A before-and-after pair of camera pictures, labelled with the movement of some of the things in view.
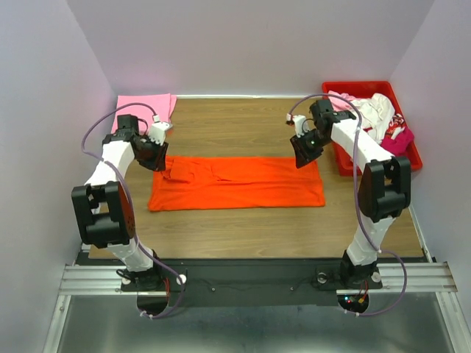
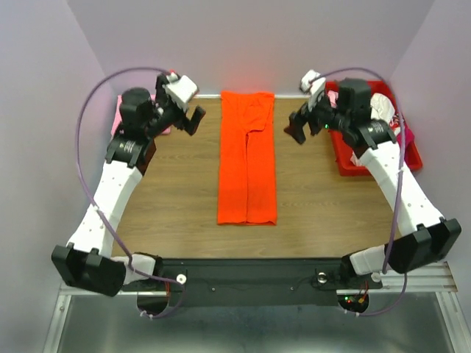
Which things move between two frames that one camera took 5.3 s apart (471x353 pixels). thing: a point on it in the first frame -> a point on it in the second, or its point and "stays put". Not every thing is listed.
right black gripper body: (310, 146) -> (321, 116)
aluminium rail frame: (427, 275) stays put
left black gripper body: (151, 154) -> (169, 114)
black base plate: (247, 283) stays put
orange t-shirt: (197, 183) -> (247, 174)
